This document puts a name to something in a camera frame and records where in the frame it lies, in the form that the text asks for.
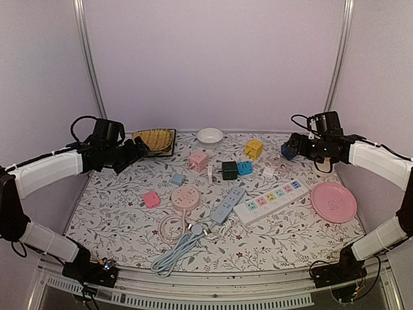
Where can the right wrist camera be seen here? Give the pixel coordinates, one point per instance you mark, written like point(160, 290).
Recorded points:
point(312, 128)

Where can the white plug adapter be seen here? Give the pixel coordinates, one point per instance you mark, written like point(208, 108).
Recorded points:
point(210, 172)

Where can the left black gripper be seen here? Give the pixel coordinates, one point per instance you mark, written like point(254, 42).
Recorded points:
point(134, 154)

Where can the pink cube plug adapter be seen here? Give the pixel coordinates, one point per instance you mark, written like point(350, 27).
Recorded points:
point(197, 161)

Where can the aluminium frame post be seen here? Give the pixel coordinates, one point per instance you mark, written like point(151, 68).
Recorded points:
point(80, 16)
point(344, 36)

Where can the front aluminium rail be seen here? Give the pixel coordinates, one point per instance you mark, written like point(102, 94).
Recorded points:
point(283, 289)

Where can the light blue charger plug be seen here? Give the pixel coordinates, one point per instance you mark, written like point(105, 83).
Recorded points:
point(178, 179)

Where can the white ceramic bowl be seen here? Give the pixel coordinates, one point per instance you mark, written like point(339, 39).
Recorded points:
point(209, 136)

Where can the left aluminium frame post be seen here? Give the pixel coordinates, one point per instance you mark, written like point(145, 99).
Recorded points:
point(80, 16)

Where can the pink plastic plate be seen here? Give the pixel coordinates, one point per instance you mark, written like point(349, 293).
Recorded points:
point(333, 202)

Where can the cream plastic cup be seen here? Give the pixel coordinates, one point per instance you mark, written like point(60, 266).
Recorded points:
point(325, 167)

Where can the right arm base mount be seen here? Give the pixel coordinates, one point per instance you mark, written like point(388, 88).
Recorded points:
point(326, 274)

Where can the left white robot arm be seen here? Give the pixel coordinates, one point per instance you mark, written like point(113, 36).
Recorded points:
point(20, 180)

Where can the right aluminium frame post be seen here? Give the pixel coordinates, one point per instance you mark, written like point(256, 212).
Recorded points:
point(344, 36)

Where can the light blue cube adapter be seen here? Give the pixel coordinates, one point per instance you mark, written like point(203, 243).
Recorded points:
point(245, 168)

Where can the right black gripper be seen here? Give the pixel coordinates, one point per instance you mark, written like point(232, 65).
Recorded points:
point(294, 141)

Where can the pink round power strip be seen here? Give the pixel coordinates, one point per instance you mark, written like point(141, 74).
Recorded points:
point(185, 198)

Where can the dark green cube socket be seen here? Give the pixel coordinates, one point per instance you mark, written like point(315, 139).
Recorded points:
point(229, 170)

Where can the dark blue cube socket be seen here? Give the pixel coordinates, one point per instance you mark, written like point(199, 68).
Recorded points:
point(289, 155)

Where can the small white charger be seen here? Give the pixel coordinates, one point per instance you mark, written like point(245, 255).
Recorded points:
point(268, 172)

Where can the black and tan mat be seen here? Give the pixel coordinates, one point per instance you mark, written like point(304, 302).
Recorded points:
point(161, 142)

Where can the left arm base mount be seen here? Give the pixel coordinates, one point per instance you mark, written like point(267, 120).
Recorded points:
point(103, 272)

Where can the yellow cube plug adapter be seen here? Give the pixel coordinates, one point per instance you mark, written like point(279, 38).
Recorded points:
point(253, 149)

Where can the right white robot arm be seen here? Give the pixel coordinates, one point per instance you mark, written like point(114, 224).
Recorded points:
point(388, 164)

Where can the pink square plug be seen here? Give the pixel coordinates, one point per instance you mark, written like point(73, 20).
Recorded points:
point(151, 200)

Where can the white long power strip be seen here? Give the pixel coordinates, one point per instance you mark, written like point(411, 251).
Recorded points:
point(270, 202)

